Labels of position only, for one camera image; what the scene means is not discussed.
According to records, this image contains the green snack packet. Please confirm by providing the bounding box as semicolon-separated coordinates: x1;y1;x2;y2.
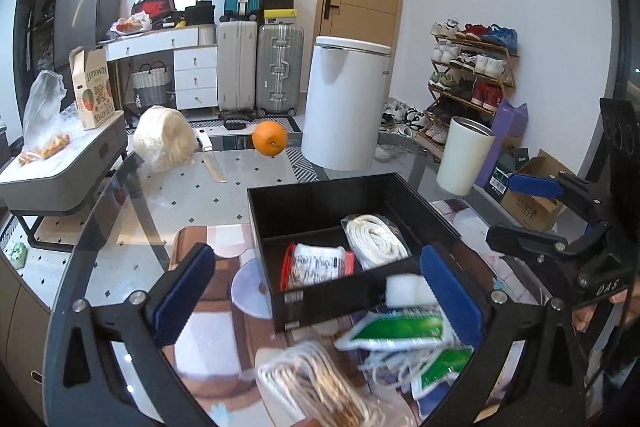
334;308;454;351

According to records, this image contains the orange fruit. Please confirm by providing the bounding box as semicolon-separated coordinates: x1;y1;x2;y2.
252;120;288;157

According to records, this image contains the silver suitcase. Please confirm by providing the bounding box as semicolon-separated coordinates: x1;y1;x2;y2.
255;24;305;116

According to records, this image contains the black storage box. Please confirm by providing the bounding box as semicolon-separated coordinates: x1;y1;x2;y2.
247;173;460;333

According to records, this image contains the red white wipes pack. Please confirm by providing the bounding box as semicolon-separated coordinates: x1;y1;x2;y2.
280;243;356;291

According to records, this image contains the fruit print cardboard box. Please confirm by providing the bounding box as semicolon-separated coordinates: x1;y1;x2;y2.
68;46;115;130

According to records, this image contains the white desk with drawers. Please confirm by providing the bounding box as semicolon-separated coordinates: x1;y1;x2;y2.
102;25;218;110

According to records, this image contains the shoe rack with shoes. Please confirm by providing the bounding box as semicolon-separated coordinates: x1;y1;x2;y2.
419;18;518;159

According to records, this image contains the grey low side table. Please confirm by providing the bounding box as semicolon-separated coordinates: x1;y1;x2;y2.
0;109;129;249

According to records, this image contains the brown cardboard box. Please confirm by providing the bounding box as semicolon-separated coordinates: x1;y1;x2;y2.
501;150;570;232

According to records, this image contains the clear plastic bag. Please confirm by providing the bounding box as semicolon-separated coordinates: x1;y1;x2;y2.
18;70;84;165

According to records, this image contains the dark grey refrigerator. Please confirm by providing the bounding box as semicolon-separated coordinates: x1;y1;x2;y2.
53;0;120;68

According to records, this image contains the white tall appliance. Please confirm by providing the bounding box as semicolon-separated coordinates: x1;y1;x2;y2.
302;36;392;171

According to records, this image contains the white foam block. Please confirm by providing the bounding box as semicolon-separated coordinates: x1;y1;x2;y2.
385;273;438;308

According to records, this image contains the cream tumbler cup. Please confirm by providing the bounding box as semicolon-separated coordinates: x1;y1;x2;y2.
436;116;495;196

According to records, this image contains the white power cable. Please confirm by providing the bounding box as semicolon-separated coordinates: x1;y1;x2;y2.
360;345;436;396

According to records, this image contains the white rope bundle bag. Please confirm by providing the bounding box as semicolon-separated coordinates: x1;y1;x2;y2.
342;215;411;270

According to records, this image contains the white suitcase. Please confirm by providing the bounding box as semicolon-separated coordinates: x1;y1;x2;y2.
217;20;258;112

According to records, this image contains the anime print desk mat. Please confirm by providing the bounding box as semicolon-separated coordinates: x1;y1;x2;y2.
164;193;550;426

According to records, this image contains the striped laundry basket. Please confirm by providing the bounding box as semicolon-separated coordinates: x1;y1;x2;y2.
131;61;171;109

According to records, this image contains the red black shoe box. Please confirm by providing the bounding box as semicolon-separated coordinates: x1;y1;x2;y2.
131;0;175;22

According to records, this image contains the person's right hand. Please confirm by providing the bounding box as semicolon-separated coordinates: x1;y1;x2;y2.
572;284;640;333

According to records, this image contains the purple paper bag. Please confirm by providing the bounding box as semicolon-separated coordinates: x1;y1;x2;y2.
475;100;528;186

